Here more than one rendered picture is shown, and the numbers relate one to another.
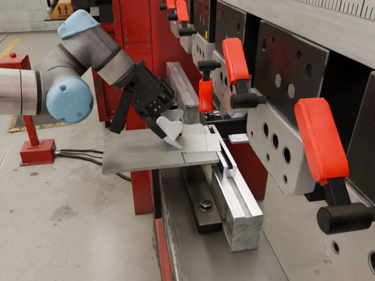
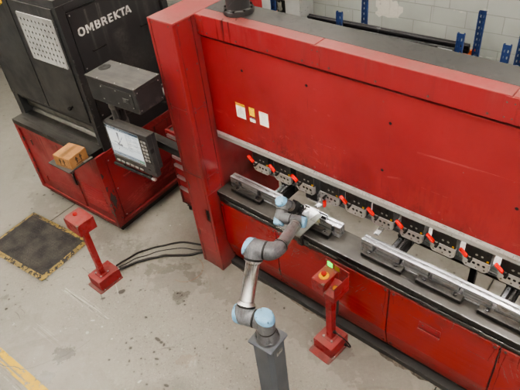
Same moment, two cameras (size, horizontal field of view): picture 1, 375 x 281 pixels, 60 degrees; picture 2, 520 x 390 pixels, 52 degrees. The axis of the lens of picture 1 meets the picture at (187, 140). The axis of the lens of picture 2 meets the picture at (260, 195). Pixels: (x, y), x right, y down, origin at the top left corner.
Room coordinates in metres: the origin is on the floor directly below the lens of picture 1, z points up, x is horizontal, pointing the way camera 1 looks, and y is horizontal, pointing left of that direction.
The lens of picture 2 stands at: (-1.39, 1.81, 3.55)
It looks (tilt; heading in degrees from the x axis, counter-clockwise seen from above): 40 degrees down; 326
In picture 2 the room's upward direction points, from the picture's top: 7 degrees counter-clockwise
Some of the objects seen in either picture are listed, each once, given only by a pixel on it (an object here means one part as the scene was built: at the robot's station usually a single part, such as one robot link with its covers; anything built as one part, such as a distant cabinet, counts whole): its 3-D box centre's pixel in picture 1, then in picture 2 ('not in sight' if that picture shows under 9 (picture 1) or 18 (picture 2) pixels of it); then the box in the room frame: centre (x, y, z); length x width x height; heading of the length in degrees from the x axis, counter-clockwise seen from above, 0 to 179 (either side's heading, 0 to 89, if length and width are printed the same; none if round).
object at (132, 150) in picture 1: (158, 146); (300, 221); (0.68, 0.07, 1.00); 0.26 x 0.18 x 0.01; 100
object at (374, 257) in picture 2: not in sight; (381, 261); (0.11, -0.13, 0.89); 0.30 x 0.05 x 0.03; 10
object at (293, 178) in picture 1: (308, 104); (358, 202); (0.34, -0.14, 1.26); 0.15 x 0.09 x 0.17; 10
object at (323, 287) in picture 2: not in sight; (330, 281); (0.31, 0.16, 0.75); 0.20 x 0.16 x 0.18; 6
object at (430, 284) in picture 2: not in sight; (439, 289); (-0.29, -0.20, 0.89); 0.30 x 0.05 x 0.03; 10
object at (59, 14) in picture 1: (62, 8); (68, 155); (2.67, 0.96, 1.04); 0.30 x 0.26 x 0.12; 14
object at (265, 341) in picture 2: not in sight; (267, 332); (0.24, 0.77, 0.82); 0.15 x 0.15 x 0.10
